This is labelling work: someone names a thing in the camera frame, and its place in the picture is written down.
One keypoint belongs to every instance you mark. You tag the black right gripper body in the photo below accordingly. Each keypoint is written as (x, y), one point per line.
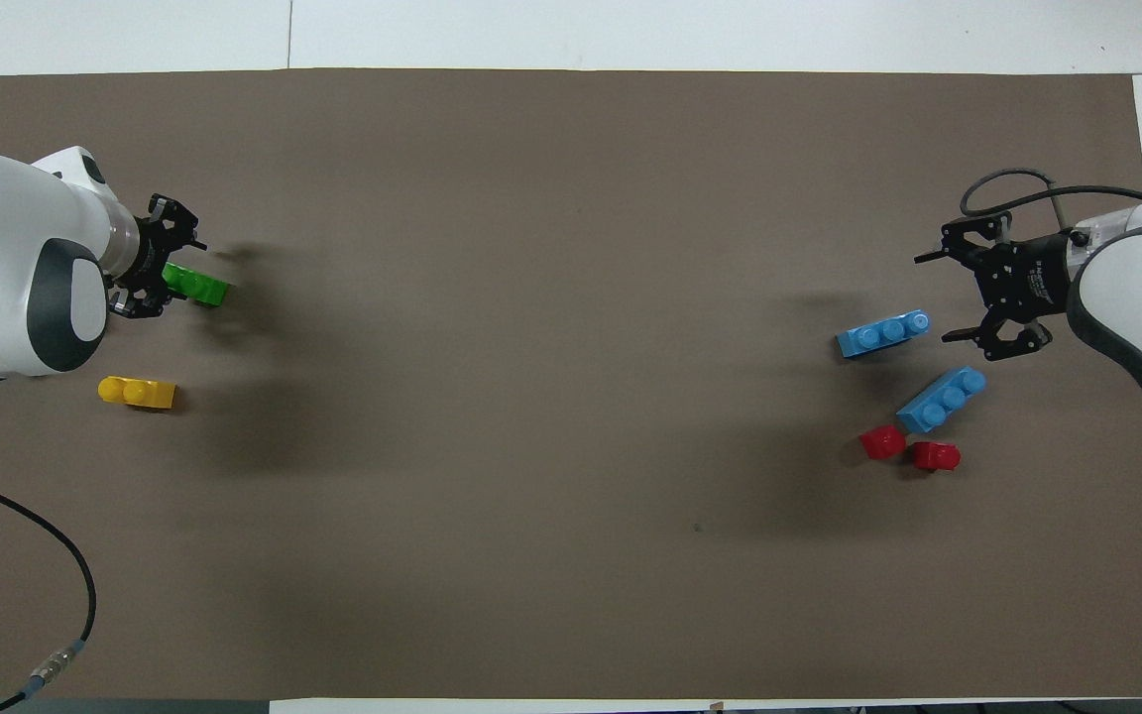
(1022, 278)

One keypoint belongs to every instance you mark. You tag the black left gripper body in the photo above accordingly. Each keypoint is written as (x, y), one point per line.
(150, 260)

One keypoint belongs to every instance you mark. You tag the green two-stud toy block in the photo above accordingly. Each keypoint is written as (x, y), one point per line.
(196, 286)

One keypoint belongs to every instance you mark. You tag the blue three-stud toy block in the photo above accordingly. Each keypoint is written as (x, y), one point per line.
(878, 337)
(938, 405)

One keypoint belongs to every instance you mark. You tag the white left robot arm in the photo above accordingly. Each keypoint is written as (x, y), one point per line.
(6, 228)

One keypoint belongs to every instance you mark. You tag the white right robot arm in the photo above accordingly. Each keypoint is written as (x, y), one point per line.
(1136, 278)

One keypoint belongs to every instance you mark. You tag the yellow two-stud toy block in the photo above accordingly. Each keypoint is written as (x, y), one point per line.
(138, 394)

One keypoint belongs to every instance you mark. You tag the red one-stud toy block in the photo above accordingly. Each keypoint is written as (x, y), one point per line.
(883, 443)
(935, 457)

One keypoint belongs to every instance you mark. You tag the brown paper table mat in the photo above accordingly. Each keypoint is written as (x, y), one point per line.
(571, 198)

